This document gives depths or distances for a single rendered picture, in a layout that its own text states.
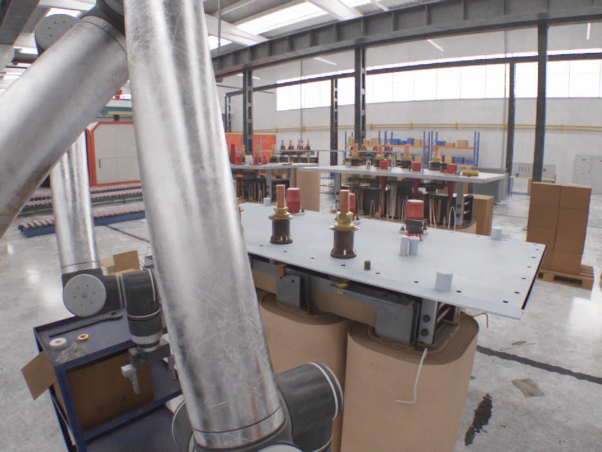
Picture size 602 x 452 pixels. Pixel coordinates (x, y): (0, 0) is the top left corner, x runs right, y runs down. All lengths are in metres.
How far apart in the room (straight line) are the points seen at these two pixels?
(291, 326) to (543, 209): 4.70
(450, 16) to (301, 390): 9.50
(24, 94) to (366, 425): 1.32
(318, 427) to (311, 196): 7.84
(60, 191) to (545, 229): 5.48
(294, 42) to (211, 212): 11.85
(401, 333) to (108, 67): 1.02
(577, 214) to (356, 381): 4.70
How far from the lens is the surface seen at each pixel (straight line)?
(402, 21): 10.23
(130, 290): 1.13
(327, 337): 1.38
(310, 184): 8.30
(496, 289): 0.99
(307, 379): 0.61
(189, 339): 0.36
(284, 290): 1.41
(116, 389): 1.87
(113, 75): 0.67
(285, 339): 1.44
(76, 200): 1.01
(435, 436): 1.37
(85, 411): 1.86
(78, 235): 0.99
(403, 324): 1.16
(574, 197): 5.61
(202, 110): 0.40
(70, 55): 0.66
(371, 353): 1.21
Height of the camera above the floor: 1.69
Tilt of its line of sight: 12 degrees down
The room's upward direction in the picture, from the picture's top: straight up
